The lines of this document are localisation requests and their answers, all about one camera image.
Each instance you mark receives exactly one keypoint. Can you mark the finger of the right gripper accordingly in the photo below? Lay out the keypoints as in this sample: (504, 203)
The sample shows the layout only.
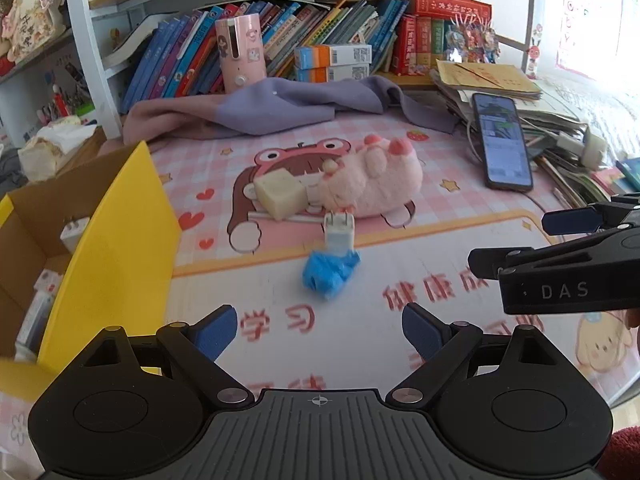
(572, 221)
(507, 262)

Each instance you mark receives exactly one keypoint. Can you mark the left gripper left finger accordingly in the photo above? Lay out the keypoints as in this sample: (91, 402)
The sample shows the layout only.
(192, 351)

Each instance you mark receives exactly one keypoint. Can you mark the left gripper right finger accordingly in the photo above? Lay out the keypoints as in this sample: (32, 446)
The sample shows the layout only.
(444, 348)

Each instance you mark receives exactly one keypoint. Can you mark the blue wrapper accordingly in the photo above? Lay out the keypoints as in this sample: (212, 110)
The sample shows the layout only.
(327, 274)

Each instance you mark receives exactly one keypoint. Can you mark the small white plug charger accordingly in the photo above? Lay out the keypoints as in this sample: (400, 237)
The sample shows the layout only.
(339, 232)

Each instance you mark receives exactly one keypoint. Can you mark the white printed card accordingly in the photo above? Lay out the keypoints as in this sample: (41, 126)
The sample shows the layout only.
(48, 282)

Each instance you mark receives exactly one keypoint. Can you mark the large white charger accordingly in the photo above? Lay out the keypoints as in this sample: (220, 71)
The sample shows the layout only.
(72, 233)

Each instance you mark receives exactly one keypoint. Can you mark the white cream tube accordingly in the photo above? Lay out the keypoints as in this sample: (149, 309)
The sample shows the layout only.
(30, 335)

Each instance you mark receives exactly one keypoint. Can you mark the cream foam cube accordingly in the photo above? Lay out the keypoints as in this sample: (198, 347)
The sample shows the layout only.
(281, 194)

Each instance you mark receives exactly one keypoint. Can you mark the white power adapter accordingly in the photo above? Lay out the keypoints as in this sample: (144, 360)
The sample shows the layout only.
(590, 150)

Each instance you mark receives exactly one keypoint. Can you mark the black smartphone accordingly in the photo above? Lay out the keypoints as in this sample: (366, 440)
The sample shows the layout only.
(506, 162)

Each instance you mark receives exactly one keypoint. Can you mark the stack of papers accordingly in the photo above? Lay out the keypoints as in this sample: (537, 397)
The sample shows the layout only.
(542, 120)

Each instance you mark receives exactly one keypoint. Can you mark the pink plush toy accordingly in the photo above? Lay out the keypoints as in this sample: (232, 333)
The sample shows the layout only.
(380, 179)

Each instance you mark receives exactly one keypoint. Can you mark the yellow cardboard box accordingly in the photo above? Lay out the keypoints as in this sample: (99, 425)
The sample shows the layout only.
(118, 275)

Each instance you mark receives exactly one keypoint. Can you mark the brown paper envelope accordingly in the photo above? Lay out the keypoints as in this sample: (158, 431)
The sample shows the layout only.
(485, 77)

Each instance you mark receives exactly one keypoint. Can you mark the pink cartoon desk mat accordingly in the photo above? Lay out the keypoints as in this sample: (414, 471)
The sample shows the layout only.
(231, 252)

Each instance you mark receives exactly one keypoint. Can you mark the pink purple cloth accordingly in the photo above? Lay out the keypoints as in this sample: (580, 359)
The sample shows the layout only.
(274, 105)

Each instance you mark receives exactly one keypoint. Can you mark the lower orange blue box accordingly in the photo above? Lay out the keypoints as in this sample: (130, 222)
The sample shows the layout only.
(332, 73)

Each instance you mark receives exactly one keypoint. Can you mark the orange blue box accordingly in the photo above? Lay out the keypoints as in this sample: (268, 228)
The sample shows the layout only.
(332, 73)
(324, 55)

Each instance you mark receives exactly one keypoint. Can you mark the cream tissue pouch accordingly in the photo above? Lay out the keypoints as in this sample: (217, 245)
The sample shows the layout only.
(44, 155)

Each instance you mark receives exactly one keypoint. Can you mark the red dictionary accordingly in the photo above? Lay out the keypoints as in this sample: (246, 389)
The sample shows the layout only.
(447, 9)

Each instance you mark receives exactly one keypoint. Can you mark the upper orange blue box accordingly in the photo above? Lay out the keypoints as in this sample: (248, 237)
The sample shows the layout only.
(324, 55)

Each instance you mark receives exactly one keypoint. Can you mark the pink cylindrical device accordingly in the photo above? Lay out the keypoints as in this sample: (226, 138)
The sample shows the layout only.
(241, 52)

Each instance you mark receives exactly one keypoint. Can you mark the pink ceramic figurine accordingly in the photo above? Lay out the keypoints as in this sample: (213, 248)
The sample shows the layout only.
(30, 25)

